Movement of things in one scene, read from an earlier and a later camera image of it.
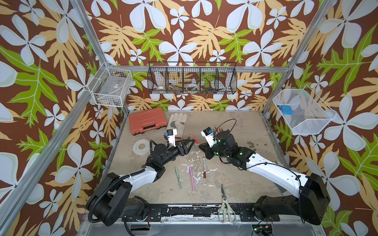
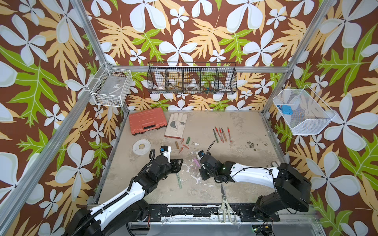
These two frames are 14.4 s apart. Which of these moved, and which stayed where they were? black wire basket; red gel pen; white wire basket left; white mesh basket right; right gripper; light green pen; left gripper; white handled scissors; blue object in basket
Moved: red gel pen; left gripper; right gripper
Stayed: white handled scissors; black wire basket; white wire basket left; white mesh basket right; light green pen; blue object in basket
